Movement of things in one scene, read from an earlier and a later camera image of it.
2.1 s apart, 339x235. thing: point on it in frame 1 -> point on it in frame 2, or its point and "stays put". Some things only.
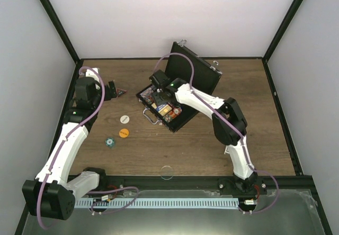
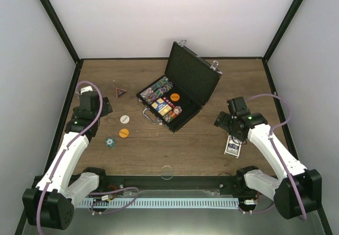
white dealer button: x=124 y=119 stays put
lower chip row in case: x=168 y=117 stays put
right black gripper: x=158 y=100 -> x=224 y=124
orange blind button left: x=123 y=133 stays put
